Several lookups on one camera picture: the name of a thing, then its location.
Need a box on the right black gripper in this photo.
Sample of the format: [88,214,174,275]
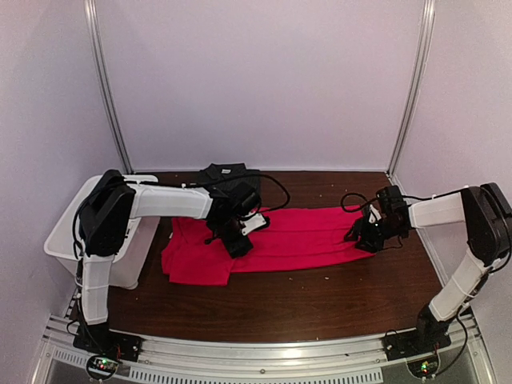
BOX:
[344,216,402,254]

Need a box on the red garment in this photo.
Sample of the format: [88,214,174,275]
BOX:
[161,208,375,286]

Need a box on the dark pinstriped shirt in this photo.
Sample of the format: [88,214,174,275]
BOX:
[196,163,261,193]

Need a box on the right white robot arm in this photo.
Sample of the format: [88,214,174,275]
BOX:
[341,182,511,354]

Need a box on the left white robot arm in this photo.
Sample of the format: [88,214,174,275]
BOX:
[72,170,270,355]

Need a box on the white plastic laundry bin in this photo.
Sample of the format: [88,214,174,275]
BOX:
[43,175,160,290]

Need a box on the right round circuit board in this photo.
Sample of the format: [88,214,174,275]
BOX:
[406,355,440,379]

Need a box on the round circuit board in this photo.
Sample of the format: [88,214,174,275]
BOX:
[85,354,120,381]
[406,355,440,379]

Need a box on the left round circuit board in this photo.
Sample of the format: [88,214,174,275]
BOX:
[85,354,120,381]

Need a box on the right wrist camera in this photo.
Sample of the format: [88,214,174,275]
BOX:
[368,204,382,224]

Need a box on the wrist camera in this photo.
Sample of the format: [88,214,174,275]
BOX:
[240,213,270,236]
[368,204,382,224]

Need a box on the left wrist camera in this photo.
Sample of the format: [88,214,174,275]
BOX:
[240,213,270,236]

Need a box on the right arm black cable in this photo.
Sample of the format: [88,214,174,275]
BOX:
[340,193,377,213]

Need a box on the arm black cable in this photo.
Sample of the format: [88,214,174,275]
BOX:
[340,193,377,213]
[179,172,291,217]

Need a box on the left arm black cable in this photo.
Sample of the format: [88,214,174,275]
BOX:
[179,172,291,217]

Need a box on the front aluminium rail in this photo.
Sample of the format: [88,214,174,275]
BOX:
[29,316,497,383]

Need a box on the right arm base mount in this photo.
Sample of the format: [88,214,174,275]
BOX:
[382,305,454,361]

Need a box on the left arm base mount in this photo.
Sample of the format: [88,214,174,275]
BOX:
[73,310,142,362]

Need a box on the right aluminium frame post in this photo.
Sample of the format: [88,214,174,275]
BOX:
[386,0,436,178]

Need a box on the aluminium frame post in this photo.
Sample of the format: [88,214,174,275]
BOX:
[83,0,134,174]
[386,0,436,178]

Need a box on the left aluminium frame post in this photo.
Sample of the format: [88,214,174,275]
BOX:
[83,0,134,174]

